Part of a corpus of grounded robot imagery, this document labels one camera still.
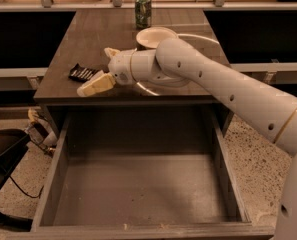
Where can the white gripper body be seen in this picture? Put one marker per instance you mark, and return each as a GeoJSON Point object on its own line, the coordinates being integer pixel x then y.
{"type": "Point", "coordinates": [120, 67]}

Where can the open grey top drawer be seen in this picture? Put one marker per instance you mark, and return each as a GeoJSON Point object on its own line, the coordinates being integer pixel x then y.
{"type": "Point", "coordinates": [142, 173]}

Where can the clutter beside cabinet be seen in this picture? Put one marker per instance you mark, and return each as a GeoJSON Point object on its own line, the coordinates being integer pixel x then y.
{"type": "Point", "coordinates": [40, 132]}

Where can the grey cabinet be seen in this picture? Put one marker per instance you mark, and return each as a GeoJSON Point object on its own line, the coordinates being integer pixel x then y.
{"type": "Point", "coordinates": [88, 60]}

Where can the green soda can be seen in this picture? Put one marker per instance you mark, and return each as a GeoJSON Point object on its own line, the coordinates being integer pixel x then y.
{"type": "Point", "coordinates": [143, 13]}

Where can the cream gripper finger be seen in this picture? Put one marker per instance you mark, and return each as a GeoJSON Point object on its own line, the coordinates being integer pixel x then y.
{"type": "Point", "coordinates": [111, 52]}
{"type": "Point", "coordinates": [99, 83]}

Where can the black chair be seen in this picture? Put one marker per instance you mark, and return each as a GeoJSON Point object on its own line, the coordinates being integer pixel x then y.
{"type": "Point", "coordinates": [13, 146]}

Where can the black rxbar chocolate wrapper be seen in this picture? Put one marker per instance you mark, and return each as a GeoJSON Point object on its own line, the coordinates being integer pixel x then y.
{"type": "Point", "coordinates": [81, 74]}

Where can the white bowl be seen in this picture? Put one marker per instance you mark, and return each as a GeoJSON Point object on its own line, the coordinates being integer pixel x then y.
{"type": "Point", "coordinates": [150, 38]}

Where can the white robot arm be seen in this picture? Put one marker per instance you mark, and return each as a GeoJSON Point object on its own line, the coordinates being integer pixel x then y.
{"type": "Point", "coordinates": [270, 111]}

